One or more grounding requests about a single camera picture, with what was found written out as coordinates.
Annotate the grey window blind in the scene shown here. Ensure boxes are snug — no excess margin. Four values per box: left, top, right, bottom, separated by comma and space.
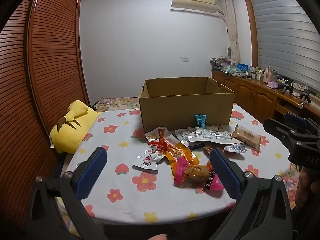
249, 0, 320, 92

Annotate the beige cracker packet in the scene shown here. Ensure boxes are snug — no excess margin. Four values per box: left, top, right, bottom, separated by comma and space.
230, 124, 262, 153

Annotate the white air conditioner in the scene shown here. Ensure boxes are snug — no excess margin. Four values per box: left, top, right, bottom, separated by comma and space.
171, 0, 223, 15

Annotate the wooden sideboard cabinet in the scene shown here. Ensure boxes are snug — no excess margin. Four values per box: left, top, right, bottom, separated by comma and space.
211, 69, 320, 132

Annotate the patterned bed blanket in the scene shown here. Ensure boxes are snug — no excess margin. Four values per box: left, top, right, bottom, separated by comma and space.
93, 96, 141, 112

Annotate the pink drumstick snack packet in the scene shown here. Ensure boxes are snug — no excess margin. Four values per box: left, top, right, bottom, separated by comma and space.
174, 159, 224, 191

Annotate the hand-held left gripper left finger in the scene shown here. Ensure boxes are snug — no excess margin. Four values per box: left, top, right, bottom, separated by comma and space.
25, 147, 108, 240

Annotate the pink kettle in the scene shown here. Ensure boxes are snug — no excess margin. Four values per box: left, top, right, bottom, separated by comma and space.
263, 66, 273, 83

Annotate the cream curtain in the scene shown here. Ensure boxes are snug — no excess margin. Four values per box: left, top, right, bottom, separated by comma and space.
219, 0, 242, 66

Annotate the small silver snack packet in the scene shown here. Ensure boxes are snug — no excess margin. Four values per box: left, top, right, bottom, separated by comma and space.
224, 143, 246, 154

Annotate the wooden slatted wardrobe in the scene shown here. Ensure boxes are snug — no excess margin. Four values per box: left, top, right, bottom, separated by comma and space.
0, 0, 91, 230

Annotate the person's left hand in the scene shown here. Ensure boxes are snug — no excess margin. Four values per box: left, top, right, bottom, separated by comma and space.
142, 234, 168, 240

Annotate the chicken foot snack packet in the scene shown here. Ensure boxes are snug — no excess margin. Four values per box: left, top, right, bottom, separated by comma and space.
146, 127, 200, 178

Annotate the red and white snack packet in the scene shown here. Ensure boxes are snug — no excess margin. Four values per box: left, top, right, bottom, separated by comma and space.
132, 142, 167, 172

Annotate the group of small bottles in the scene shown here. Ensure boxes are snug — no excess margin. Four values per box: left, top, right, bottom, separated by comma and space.
246, 64, 264, 81

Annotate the silver packet with red corner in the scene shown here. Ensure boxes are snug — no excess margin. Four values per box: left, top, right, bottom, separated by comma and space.
189, 127, 235, 145

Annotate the person's right hand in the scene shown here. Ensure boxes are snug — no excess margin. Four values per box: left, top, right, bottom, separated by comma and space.
295, 167, 320, 207

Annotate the yellow plush toy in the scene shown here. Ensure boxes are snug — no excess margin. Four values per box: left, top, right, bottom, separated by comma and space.
49, 100, 103, 154

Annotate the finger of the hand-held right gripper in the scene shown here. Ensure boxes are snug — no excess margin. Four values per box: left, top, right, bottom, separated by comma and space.
285, 112, 320, 135
264, 118, 298, 140

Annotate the silver packet with blue edge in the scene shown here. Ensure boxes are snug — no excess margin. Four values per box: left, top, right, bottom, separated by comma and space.
174, 128, 205, 150

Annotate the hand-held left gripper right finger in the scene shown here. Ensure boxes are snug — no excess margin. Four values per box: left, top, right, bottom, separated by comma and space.
209, 147, 293, 240

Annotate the brown cardboard box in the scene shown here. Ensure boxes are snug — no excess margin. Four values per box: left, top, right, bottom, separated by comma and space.
139, 77, 236, 133

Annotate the wooden window frame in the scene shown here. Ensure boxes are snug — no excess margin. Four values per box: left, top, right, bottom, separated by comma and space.
242, 0, 259, 68

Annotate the pile of folded clothes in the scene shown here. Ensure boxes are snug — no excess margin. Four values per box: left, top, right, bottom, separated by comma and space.
210, 56, 238, 76

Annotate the small teal snack packet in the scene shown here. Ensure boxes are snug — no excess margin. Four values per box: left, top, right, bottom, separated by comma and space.
195, 114, 207, 128

